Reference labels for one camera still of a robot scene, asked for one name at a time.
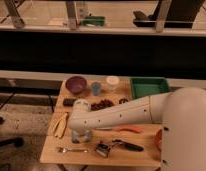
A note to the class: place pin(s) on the black rectangular block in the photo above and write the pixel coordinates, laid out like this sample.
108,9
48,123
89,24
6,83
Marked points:
68,102

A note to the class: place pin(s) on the black object on shelf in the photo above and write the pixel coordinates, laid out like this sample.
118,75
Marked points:
174,14

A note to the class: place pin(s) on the small metal cup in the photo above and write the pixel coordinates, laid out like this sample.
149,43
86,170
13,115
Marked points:
123,100

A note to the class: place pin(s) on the bunch of dark grapes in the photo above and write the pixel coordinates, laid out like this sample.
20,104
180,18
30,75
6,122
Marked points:
105,103

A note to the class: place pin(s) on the blue cup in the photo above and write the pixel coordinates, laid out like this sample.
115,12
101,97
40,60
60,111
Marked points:
96,88

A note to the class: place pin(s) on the white cup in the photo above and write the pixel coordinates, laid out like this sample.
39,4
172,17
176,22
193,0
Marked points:
112,82

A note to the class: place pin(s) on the black handled can opener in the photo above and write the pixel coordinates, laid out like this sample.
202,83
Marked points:
127,145

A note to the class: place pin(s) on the orange carrot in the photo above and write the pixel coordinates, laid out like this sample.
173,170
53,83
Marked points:
135,129

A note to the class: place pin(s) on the red bowl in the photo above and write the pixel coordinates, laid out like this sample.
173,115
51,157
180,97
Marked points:
158,140

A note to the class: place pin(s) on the green object on shelf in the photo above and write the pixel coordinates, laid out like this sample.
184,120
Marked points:
93,20

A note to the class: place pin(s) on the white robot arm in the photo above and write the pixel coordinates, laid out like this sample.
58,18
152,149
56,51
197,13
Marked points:
181,113

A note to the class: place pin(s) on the banana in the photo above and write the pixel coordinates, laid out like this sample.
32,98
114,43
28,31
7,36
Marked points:
60,126

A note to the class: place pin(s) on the black binder clip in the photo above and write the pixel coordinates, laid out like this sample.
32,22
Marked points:
103,149

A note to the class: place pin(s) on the purple bowl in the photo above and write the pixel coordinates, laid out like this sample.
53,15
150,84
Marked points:
76,84

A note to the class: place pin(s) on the blue sponge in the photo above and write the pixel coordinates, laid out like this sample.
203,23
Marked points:
81,138

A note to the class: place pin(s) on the green plastic tray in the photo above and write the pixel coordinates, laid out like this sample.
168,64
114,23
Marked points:
144,86

